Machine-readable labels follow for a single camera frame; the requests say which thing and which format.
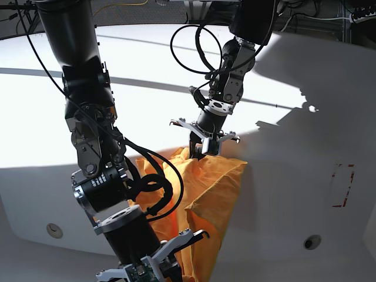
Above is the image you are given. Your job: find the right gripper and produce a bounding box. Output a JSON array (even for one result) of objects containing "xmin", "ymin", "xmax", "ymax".
[{"xmin": 95, "ymin": 210, "xmax": 209, "ymax": 282}]

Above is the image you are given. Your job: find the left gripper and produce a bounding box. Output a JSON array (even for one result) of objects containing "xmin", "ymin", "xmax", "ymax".
[{"xmin": 170, "ymin": 110, "xmax": 240, "ymax": 160}]

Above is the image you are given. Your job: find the orange T-shirt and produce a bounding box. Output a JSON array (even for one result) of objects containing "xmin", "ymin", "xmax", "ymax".
[{"xmin": 127, "ymin": 146, "xmax": 249, "ymax": 282}]

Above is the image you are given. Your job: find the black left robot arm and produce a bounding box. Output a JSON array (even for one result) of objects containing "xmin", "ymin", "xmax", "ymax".
[{"xmin": 171, "ymin": 1, "xmax": 279, "ymax": 160}]

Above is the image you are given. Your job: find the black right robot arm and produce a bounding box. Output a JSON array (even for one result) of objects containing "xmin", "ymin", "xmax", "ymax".
[{"xmin": 35, "ymin": 1, "xmax": 207, "ymax": 281}]

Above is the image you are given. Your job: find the left table grommet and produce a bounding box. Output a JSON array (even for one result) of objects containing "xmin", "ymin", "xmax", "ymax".
[{"xmin": 46, "ymin": 223, "xmax": 63, "ymax": 239}]

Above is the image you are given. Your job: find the table grommet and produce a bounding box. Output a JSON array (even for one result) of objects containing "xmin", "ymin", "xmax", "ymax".
[
  {"xmin": 46, "ymin": 223, "xmax": 63, "ymax": 239},
  {"xmin": 303, "ymin": 234, "xmax": 322, "ymax": 250}
]

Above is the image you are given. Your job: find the right table grommet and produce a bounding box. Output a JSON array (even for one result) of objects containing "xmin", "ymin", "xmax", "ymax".
[{"xmin": 303, "ymin": 234, "xmax": 322, "ymax": 250}]

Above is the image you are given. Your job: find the red tape rectangle marking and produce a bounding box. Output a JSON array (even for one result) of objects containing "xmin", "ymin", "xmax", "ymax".
[{"xmin": 330, "ymin": 163, "xmax": 355, "ymax": 208}]

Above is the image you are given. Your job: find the white power strip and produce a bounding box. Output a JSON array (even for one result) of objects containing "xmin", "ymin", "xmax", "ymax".
[{"xmin": 350, "ymin": 5, "xmax": 375, "ymax": 24}]

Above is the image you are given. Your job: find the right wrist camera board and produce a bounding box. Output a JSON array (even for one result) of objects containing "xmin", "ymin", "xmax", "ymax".
[{"xmin": 125, "ymin": 262, "xmax": 158, "ymax": 282}]

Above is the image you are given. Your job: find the aluminium frame profile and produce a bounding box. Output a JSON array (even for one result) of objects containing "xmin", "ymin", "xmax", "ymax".
[{"xmin": 183, "ymin": 1, "xmax": 212, "ymax": 21}]

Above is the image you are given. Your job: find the yellow cable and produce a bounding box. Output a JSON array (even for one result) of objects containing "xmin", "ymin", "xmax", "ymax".
[{"xmin": 93, "ymin": 0, "xmax": 149, "ymax": 23}]

